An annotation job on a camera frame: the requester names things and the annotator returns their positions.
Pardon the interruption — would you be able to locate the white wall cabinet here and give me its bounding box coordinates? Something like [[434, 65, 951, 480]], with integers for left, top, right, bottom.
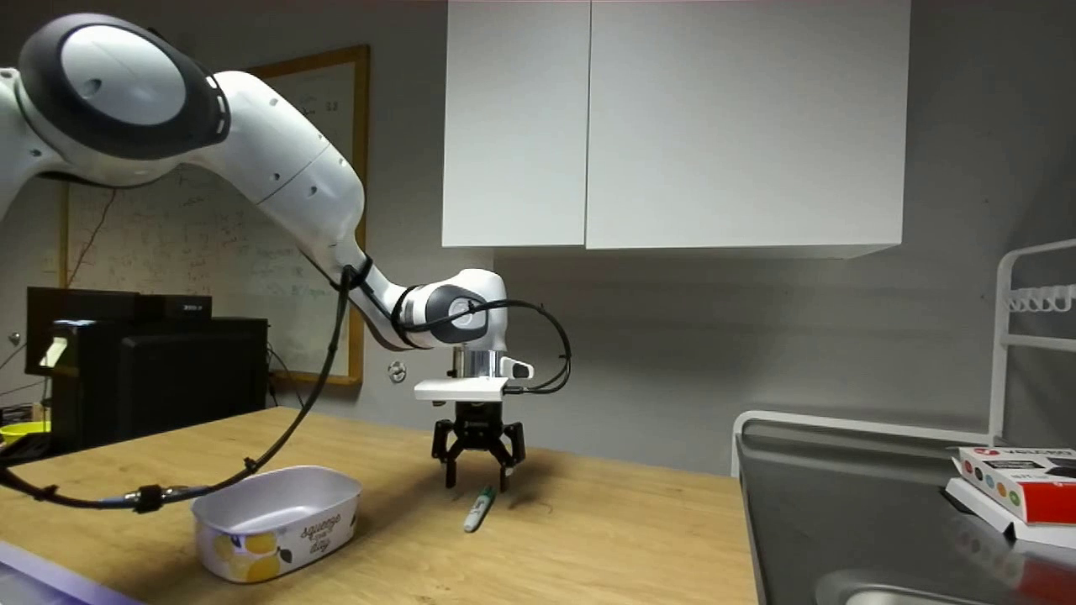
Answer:
[[438, 0, 914, 253]]

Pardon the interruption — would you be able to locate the white wire rack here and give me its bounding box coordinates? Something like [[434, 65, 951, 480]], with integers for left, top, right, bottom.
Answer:
[[729, 237, 1076, 484]]

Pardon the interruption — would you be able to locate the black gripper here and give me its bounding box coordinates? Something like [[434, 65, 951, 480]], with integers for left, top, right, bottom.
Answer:
[[431, 399, 529, 494]]

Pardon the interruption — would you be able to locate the stainless steel sink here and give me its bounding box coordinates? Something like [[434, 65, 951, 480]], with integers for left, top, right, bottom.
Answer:
[[735, 417, 1076, 605]]

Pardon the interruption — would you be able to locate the red and white box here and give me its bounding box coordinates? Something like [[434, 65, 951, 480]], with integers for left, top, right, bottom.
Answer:
[[942, 445, 1076, 553]]

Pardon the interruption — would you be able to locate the white plastic tub bowl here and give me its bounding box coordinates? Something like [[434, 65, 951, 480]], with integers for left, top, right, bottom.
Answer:
[[189, 464, 366, 584]]

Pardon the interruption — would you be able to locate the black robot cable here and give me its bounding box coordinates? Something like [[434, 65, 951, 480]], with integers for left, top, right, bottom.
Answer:
[[0, 258, 576, 518]]

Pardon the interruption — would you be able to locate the green capped marker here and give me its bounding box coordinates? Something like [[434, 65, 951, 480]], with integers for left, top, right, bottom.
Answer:
[[460, 488, 496, 539]]

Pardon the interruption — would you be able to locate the wooden framed whiteboard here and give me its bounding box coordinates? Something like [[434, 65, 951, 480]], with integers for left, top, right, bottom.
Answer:
[[61, 45, 376, 398]]

